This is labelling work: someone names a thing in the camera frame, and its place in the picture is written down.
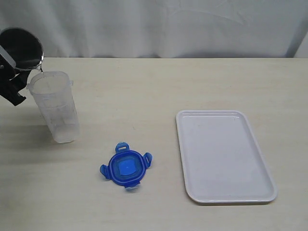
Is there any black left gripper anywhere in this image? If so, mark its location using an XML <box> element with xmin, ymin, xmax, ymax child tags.
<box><xmin>0</xmin><ymin>56</ymin><xmax>30</xmax><ymax>106</ymax></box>

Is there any stainless steel cup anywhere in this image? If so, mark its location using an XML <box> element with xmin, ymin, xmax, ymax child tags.
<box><xmin>0</xmin><ymin>27</ymin><xmax>44</xmax><ymax>71</ymax></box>

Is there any tall translucent plastic container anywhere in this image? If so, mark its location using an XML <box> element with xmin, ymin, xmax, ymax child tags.
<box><xmin>26</xmin><ymin>71</ymin><xmax>80</xmax><ymax>143</ymax></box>

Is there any blue plastic snap lid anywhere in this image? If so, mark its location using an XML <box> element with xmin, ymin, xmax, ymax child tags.
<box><xmin>100</xmin><ymin>142</ymin><xmax>153</xmax><ymax>191</ymax></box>

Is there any white backdrop curtain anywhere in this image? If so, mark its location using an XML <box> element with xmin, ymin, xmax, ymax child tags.
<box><xmin>0</xmin><ymin>0</ymin><xmax>308</xmax><ymax>58</ymax></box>

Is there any white rectangular tray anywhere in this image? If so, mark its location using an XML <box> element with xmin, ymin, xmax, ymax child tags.
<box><xmin>176</xmin><ymin>110</ymin><xmax>278</xmax><ymax>204</ymax></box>

